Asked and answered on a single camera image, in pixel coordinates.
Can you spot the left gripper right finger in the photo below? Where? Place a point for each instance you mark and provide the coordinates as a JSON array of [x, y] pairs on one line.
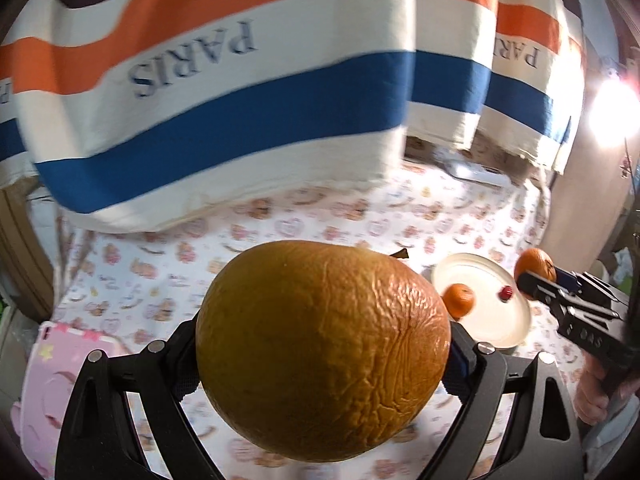
[[524, 399]]

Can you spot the cream ceramic plate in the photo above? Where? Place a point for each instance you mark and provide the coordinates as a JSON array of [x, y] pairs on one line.
[[505, 325]]

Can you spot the orange mandarin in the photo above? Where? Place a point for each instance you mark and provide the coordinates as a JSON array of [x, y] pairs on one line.
[[459, 300], [536, 261]]

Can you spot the striped Paris fabric curtain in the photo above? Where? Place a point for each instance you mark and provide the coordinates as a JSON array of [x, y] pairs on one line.
[[135, 114]]

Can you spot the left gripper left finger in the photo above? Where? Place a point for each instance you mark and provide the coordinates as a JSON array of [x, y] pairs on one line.
[[99, 439]]

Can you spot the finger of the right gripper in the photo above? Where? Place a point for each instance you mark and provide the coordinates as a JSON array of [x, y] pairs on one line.
[[589, 288], [556, 297]]

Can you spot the white plastic handle device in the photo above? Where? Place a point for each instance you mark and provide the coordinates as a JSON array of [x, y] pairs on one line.
[[472, 172]]

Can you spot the bright lamp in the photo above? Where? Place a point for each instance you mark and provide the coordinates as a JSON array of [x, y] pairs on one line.
[[613, 115]]

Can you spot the person's right hand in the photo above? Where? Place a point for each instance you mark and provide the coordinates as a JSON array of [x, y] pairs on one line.
[[591, 403]]

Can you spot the pink toy box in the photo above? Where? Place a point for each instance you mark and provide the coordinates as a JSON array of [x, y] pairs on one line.
[[52, 369]]

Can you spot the large yellow pomelo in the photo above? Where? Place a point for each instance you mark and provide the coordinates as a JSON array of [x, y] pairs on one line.
[[320, 352]]

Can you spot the red jujube fruit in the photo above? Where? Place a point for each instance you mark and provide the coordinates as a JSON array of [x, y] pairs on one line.
[[506, 293]]

